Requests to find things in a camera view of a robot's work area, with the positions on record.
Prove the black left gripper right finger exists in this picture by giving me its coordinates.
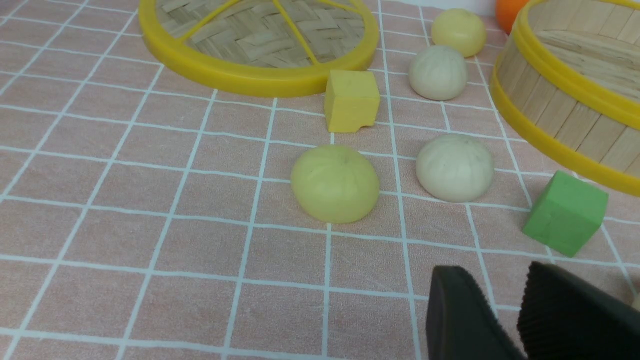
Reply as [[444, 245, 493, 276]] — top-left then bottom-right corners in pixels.
[[518, 260, 640, 360]]

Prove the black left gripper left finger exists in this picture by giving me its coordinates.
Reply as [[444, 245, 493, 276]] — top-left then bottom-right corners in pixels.
[[426, 265, 526, 360]]

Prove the white bun front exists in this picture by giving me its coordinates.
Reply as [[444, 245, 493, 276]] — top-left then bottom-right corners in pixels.
[[415, 133, 495, 203]]

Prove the white bun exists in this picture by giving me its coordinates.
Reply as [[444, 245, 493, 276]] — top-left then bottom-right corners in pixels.
[[407, 45, 468, 101], [415, 133, 495, 203]]

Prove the pale green bun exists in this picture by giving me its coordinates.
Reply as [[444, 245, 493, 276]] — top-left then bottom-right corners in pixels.
[[290, 144, 380, 224]]

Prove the yellow bun back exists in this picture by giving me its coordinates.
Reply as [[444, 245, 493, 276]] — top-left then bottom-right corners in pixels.
[[430, 7, 487, 58]]

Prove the bamboo steamer tray yellow rim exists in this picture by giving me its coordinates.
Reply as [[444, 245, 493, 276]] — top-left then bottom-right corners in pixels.
[[489, 0, 640, 196]]

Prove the yellow bamboo steamer lid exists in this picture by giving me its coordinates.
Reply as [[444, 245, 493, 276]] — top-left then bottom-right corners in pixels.
[[138, 0, 380, 98]]

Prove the green foam cube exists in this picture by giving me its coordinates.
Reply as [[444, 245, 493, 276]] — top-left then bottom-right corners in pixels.
[[522, 170, 610, 258]]

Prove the yellow foam cube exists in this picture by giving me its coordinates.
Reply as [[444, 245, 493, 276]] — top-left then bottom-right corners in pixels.
[[324, 70, 381, 133]]

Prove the orange fruit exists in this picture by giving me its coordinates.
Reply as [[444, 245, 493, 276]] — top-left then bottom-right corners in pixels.
[[494, 0, 529, 35]]

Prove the pink checkered tablecloth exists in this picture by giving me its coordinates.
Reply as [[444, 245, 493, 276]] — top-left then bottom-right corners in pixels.
[[0, 0, 639, 360]]

